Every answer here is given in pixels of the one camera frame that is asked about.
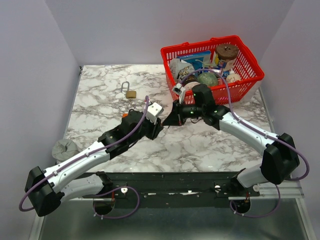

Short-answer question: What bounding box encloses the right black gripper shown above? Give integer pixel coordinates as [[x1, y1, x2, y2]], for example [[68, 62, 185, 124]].
[[163, 98, 205, 126]]

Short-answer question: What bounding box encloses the large brass padlock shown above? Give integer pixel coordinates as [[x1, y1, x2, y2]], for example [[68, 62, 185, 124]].
[[120, 81, 137, 99]]

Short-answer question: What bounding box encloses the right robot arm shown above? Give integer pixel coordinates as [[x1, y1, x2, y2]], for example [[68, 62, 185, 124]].
[[162, 84, 300, 196]]

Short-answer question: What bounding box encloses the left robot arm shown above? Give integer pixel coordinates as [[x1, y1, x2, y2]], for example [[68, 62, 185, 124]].
[[23, 103, 164, 217]]

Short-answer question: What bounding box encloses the black label cup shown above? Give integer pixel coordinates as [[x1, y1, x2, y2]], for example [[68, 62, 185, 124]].
[[182, 74, 200, 91]]

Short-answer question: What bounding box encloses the white snack bag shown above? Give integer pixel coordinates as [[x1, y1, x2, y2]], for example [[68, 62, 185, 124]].
[[169, 58, 195, 82]]

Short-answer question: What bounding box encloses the green melon ball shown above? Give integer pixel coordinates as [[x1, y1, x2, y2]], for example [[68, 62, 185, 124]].
[[197, 72, 219, 87]]

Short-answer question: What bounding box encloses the blue book box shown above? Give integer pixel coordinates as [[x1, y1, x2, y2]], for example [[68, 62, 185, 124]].
[[177, 50, 212, 70]]

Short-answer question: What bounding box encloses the blue soda can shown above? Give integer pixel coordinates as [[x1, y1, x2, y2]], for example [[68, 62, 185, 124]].
[[209, 68, 230, 78]]

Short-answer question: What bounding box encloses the white round bottle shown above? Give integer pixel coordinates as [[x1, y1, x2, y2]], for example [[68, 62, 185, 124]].
[[226, 69, 242, 84]]

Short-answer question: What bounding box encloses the brown lid canister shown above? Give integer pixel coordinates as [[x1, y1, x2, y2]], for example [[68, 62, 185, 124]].
[[214, 43, 239, 71]]

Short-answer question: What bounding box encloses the red plastic basket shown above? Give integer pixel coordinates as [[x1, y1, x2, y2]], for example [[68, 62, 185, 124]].
[[160, 35, 265, 105]]

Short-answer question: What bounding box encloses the grey tape roll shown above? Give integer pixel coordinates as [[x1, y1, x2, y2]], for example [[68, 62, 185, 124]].
[[51, 139, 81, 162]]

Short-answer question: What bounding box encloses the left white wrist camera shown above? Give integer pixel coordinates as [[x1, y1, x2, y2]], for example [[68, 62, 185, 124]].
[[145, 102, 164, 125]]

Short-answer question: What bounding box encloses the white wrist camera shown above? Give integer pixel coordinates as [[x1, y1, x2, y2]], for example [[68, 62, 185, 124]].
[[172, 83, 186, 104], [145, 102, 164, 125]]

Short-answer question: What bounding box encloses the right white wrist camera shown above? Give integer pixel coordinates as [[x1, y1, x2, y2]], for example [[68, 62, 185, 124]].
[[172, 83, 186, 104]]

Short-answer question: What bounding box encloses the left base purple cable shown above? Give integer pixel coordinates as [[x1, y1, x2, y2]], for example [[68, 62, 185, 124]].
[[92, 185, 141, 220]]

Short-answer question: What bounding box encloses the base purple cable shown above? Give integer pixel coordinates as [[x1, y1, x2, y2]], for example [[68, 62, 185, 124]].
[[92, 185, 141, 220], [229, 184, 281, 218]]

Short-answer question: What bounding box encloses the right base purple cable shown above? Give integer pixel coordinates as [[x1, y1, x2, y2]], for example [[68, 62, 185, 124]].
[[229, 184, 281, 218]]

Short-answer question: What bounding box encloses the aluminium frame rail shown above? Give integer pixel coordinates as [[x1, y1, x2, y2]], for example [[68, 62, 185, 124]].
[[223, 180, 305, 200]]

